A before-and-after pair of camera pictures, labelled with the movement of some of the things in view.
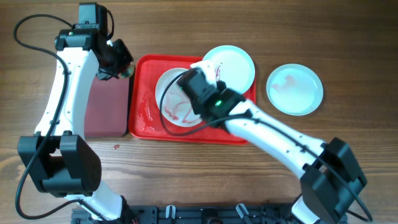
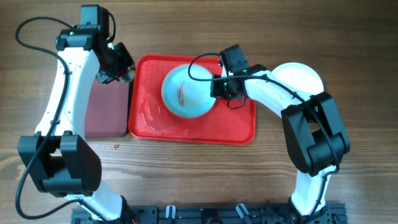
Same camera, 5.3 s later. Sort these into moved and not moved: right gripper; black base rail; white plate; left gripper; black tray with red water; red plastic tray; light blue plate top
Moved: white plate; right gripper; light blue plate top
Not moved: black tray with red water; left gripper; black base rail; red plastic tray
